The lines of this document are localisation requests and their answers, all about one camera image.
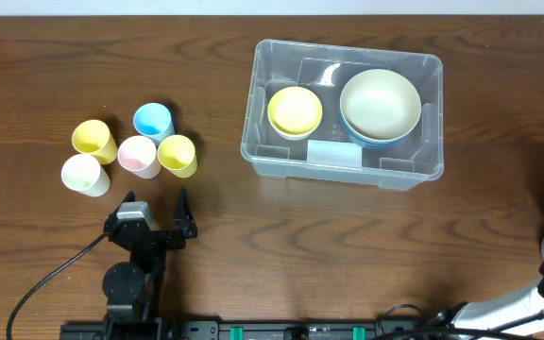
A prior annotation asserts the beige bowl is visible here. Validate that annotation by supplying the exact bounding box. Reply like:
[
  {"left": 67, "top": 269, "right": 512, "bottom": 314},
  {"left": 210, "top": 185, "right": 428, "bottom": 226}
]
[{"left": 339, "top": 69, "right": 422, "bottom": 141}]

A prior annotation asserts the dark blue bowl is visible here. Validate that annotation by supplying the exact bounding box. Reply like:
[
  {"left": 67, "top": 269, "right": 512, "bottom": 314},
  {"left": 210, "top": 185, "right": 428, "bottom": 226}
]
[{"left": 339, "top": 114, "right": 405, "bottom": 149}]

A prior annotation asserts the yellow cup right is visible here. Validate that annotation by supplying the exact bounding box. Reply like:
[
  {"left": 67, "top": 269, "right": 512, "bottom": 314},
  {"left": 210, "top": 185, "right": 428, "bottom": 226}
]
[{"left": 157, "top": 134, "right": 197, "bottom": 179}]

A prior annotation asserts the yellow cup left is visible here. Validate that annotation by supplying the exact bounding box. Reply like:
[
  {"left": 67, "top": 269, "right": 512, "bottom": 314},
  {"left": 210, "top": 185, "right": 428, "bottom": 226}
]
[{"left": 72, "top": 119, "right": 118, "bottom": 165}]

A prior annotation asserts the yellow small bowl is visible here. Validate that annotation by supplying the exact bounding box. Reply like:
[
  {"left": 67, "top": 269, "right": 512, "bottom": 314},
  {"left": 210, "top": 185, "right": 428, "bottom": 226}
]
[{"left": 267, "top": 86, "right": 323, "bottom": 134}]

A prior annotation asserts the white cup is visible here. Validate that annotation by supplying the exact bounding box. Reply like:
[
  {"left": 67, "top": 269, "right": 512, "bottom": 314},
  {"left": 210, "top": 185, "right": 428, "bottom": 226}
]
[{"left": 60, "top": 154, "right": 111, "bottom": 197}]

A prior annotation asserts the pink cup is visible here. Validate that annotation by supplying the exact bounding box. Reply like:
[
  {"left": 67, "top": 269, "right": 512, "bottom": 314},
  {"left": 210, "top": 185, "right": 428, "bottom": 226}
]
[{"left": 117, "top": 135, "right": 162, "bottom": 179}]

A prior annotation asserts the light blue cup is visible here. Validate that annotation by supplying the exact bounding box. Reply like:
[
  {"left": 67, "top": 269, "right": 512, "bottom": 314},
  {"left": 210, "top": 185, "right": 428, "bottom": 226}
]
[{"left": 133, "top": 103, "right": 175, "bottom": 145}]

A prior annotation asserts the yellow cup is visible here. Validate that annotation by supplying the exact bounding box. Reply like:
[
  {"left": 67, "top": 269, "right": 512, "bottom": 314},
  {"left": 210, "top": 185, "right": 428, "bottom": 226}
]
[
  {"left": 157, "top": 134, "right": 197, "bottom": 179},
  {"left": 72, "top": 119, "right": 118, "bottom": 165}
]

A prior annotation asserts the clear plastic storage bin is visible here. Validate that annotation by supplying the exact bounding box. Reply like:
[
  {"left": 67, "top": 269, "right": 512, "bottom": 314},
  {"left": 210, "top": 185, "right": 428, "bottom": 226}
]
[{"left": 241, "top": 39, "right": 444, "bottom": 191}]

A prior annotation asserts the white small bowl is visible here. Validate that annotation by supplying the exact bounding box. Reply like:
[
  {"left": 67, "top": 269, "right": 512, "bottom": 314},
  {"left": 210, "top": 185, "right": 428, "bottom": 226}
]
[{"left": 271, "top": 125, "right": 317, "bottom": 141}]

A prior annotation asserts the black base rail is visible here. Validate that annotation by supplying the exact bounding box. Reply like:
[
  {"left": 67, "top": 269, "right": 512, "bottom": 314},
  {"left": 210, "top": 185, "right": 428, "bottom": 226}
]
[{"left": 59, "top": 318, "right": 536, "bottom": 340}]

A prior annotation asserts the black cable left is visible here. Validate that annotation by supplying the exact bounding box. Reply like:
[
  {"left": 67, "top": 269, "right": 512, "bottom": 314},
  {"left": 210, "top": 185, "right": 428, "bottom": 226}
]
[{"left": 6, "top": 231, "right": 111, "bottom": 340}]

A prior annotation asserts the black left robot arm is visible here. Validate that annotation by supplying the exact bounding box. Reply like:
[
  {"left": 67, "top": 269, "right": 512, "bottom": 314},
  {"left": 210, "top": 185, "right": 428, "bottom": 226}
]
[{"left": 102, "top": 189, "right": 197, "bottom": 321}]

